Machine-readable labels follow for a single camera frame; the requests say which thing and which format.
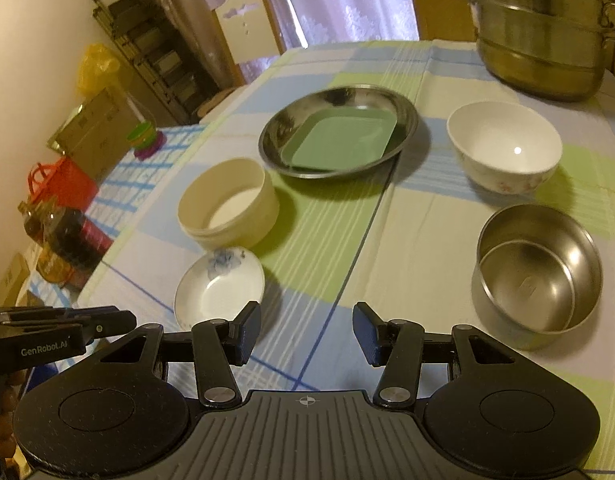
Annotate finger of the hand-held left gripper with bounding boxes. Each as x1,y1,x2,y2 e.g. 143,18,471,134
80,309,137,344

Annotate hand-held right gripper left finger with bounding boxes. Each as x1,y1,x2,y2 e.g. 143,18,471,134
95,301,263,407

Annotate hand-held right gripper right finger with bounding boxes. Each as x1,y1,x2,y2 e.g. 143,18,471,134
352,302,518,408

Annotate cream round plastic container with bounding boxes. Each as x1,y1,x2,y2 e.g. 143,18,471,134
176,157,281,250

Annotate stainless steel bowl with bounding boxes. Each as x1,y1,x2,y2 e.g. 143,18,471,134
471,203,603,352

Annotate green square plate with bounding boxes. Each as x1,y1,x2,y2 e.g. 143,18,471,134
280,107,401,172

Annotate large stainless steel basin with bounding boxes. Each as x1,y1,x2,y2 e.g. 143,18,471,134
258,86,419,180

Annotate white floral ceramic bowl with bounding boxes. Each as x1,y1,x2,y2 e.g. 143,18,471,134
446,101,563,195

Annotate person's left hand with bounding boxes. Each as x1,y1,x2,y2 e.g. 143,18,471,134
0,385,17,466

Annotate dark bottle with red label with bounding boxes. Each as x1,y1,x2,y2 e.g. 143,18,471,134
42,209,114,277

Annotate checked pastel tablecloth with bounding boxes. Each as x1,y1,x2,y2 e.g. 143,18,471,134
18,37,615,480

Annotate yellow oil bottle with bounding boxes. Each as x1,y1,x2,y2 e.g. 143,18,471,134
18,199,56,243

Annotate red plastic basket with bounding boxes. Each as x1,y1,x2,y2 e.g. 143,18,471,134
28,156,99,221

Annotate colourful stacked plastic cups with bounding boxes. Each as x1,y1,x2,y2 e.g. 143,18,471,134
128,121,167,161

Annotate cardboard box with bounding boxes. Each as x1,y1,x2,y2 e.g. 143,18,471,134
46,87,139,181

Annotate yellow plastic bag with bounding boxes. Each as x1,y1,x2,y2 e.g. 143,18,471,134
76,42,122,98

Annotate black metal rack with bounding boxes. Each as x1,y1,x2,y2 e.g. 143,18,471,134
88,0,219,126

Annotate wooden chair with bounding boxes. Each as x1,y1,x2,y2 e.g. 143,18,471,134
198,0,288,121

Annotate brown wooden panel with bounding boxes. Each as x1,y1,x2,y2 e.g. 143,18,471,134
405,0,481,42

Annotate lace curtain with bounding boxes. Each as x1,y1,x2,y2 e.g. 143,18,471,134
130,0,421,86

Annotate stacked steel steamer pot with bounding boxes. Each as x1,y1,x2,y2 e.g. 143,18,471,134
437,0,615,103

